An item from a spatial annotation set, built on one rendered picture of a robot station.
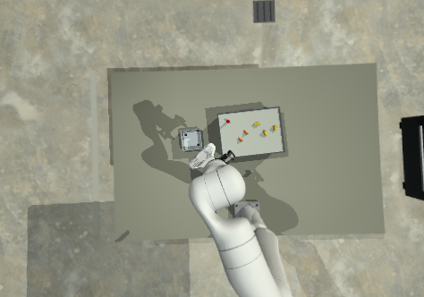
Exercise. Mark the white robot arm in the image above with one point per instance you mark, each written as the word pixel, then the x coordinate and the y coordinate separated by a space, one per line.
pixel 249 272

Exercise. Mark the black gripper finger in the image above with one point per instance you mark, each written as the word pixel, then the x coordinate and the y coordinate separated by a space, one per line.
pixel 228 157

